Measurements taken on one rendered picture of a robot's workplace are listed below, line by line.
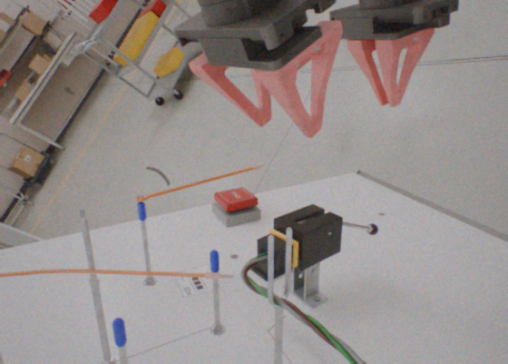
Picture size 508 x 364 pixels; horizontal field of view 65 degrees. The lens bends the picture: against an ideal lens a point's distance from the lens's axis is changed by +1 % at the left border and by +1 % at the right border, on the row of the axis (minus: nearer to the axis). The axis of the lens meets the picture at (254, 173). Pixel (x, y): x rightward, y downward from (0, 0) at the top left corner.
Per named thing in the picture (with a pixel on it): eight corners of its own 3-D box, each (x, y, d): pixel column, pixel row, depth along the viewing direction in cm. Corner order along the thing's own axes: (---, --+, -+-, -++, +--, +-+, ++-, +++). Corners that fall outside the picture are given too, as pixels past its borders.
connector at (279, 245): (312, 252, 39) (313, 234, 38) (277, 271, 36) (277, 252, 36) (290, 241, 41) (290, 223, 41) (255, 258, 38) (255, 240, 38)
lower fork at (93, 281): (95, 359, 35) (67, 211, 30) (117, 351, 35) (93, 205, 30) (99, 377, 33) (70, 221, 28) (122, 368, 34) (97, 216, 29)
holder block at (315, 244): (340, 251, 41) (343, 217, 40) (301, 271, 38) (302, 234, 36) (311, 236, 44) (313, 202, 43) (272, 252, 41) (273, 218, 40)
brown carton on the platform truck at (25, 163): (37, 159, 713) (17, 149, 693) (46, 155, 673) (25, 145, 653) (25, 178, 698) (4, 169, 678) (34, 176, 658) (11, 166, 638)
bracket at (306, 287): (328, 300, 42) (331, 258, 40) (312, 309, 40) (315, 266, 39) (297, 279, 45) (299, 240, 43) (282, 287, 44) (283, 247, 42)
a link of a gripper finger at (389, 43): (394, 119, 38) (394, 15, 34) (337, 108, 44) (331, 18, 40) (434, 98, 42) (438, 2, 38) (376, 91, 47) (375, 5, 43)
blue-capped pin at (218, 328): (229, 330, 38) (226, 250, 35) (215, 338, 37) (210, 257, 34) (219, 321, 39) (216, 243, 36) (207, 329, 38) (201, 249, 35)
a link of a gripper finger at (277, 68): (309, 167, 28) (266, 39, 22) (242, 147, 33) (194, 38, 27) (364, 113, 30) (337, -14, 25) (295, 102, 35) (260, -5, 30)
